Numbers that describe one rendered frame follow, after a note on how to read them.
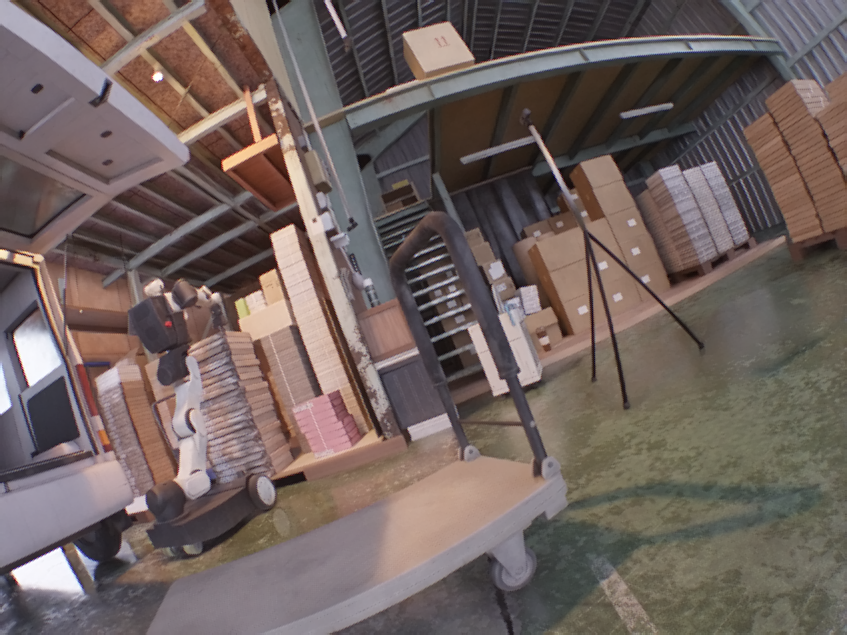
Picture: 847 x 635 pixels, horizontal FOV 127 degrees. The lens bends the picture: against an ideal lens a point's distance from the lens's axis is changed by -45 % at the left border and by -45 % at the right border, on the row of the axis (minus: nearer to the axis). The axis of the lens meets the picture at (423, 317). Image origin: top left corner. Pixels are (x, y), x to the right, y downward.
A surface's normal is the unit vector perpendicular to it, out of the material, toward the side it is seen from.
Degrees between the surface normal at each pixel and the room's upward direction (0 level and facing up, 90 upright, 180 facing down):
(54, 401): 90
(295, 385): 90
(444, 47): 90
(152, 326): 117
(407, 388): 90
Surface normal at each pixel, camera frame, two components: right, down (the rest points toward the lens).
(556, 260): 0.00, -0.07
